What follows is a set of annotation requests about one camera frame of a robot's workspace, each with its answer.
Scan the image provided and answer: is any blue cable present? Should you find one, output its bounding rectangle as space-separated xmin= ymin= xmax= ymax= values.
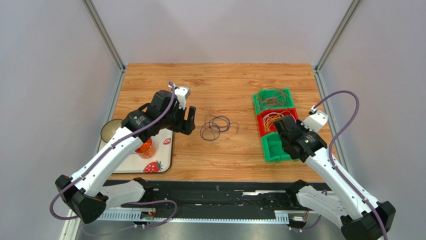
xmin=199 ymin=114 xmax=240 ymax=142

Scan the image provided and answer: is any orange cable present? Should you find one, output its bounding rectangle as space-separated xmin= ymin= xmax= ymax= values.
xmin=262 ymin=113 xmax=287 ymax=132

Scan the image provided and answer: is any white cable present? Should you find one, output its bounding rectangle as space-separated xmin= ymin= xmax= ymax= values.
xmin=262 ymin=112 xmax=294 ymax=132

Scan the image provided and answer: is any dark red cable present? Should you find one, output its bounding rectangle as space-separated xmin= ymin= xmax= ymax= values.
xmin=256 ymin=87 xmax=289 ymax=111

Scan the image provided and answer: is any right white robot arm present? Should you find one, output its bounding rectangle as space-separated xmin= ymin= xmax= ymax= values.
xmin=273 ymin=110 xmax=396 ymax=240

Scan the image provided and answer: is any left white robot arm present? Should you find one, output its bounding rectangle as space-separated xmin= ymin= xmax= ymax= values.
xmin=49 ymin=86 xmax=196 ymax=224

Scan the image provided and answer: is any near green plastic bin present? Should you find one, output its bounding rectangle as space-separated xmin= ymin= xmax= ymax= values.
xmin=260 ymin=132 xmax=299 ymax=162

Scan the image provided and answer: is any green plastic bin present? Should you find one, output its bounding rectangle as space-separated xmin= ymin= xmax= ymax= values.
xmin=252 ymin=86 xmax=295 ymax=115
xmin=260 ymin=132 xmax=299 ymax=162

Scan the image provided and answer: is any red plastic bin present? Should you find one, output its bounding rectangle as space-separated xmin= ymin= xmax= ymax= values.
xmin=256 ymin=108 xmax=298 ymax=137

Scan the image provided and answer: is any far green plastic bin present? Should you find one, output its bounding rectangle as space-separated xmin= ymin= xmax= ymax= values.
xmin=252 ymin=86 xmax=295 ymax=115

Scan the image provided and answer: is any strawberry pattern tray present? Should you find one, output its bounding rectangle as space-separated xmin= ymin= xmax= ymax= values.
xmin=113 ymin=129 xmax=174 ymax=174

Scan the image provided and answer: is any orange glass mug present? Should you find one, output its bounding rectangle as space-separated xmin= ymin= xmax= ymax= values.
xmin=135 ymin=138 xmax=156 ymax=159

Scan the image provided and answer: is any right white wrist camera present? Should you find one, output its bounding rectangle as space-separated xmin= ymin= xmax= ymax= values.
xmin=301 ymin=105 xmax=329 ymax=133

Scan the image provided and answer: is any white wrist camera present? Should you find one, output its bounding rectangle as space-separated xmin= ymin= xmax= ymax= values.
xmin=168 ymin=83 xmax=191 ymax=110
xmin=301 ymin=105 xmax=329 ymax=133

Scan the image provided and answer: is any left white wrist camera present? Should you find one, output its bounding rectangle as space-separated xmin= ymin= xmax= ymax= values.
xmin=168 ymin=83 xmax=191 ymax=110

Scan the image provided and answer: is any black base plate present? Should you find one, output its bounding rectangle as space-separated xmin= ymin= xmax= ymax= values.
xmin=106 ymin=180 xmax=319 ymax=220

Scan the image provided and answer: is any grey slotted cable duct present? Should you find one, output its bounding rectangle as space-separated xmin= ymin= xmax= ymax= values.
xmin=97 ymin=209 xmax=290 ymax=225

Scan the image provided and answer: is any left aluminium frame post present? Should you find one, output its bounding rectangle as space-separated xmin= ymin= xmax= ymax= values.
xmin=82 ymin=0 xmax=126 ymax=72

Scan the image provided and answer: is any aluminium frame post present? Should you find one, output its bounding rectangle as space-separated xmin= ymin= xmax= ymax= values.
xmin=314 ymin=0 xmax=363 ymax=73
xmin=82 ymin=0 xmax=126 ymax=72

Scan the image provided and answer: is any right aluminium frame post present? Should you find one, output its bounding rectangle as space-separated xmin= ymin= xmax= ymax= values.
xmin=314 ymin=0 xmax=363 ymax=73

